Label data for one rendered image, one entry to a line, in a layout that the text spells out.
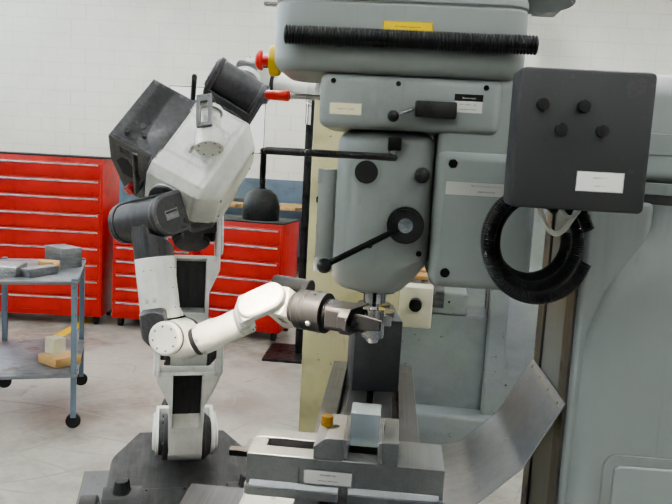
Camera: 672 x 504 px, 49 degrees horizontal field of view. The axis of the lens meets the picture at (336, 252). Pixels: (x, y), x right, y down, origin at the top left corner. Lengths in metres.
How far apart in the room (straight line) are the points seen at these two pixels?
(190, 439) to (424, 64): 1.41
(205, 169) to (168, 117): 0.17
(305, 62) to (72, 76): 10.19
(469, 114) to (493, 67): 0.09
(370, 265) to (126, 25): 10.04
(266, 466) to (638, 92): 0.86
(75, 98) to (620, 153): 10.61
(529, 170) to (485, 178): 0.25
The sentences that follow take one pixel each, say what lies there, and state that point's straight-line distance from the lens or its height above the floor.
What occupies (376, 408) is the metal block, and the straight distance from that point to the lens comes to 1.36.
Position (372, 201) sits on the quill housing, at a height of 1.49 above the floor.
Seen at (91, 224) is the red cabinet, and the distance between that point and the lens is 6.62.
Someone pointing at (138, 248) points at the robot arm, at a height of 1.35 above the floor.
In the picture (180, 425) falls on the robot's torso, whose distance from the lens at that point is 2.32.
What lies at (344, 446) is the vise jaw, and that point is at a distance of 1.31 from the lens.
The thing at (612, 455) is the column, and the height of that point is 1.07.
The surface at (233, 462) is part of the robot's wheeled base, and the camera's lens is 2.52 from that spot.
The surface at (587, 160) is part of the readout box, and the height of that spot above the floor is 1.59.
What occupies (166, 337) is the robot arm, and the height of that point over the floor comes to 1.16.
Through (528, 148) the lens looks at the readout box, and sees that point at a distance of 1.16.
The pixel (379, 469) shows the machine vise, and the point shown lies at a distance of 1.33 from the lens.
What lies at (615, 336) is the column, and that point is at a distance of 1.42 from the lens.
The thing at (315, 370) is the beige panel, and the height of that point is 0.61.
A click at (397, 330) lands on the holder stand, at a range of 1.88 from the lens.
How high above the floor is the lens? 1.58
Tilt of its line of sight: 7 degrees down
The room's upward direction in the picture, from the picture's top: 3 degrees clockwise
